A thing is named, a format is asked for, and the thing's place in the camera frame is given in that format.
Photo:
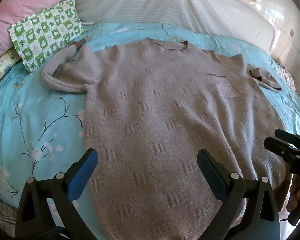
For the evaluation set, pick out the white striped bedsheet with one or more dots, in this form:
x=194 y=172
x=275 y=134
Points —
x=180 y=5

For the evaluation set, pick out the yellow patterned pillow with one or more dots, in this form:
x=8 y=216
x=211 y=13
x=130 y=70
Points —
x=1 y=66

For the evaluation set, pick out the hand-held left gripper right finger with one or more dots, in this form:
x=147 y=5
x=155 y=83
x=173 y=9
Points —
x=207 y=166

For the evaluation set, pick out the green checkered pillow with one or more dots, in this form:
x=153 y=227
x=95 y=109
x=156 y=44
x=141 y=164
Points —
x=43 y=33

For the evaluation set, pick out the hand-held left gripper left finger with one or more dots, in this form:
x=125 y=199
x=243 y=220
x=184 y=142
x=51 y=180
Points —
x=86 y=166

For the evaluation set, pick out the beige knitted sweater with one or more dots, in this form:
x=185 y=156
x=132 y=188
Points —
x=165 y=120

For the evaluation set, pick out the person's right hand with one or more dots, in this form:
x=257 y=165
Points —
x=298 y=200

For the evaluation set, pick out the blue floral blanket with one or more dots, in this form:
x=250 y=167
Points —
x=37 y=120

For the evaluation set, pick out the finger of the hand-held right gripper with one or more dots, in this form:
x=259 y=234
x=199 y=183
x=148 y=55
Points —
x=290 y=137
x=282 y=152

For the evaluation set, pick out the pink quilt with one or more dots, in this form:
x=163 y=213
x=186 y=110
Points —
x=19 y=2

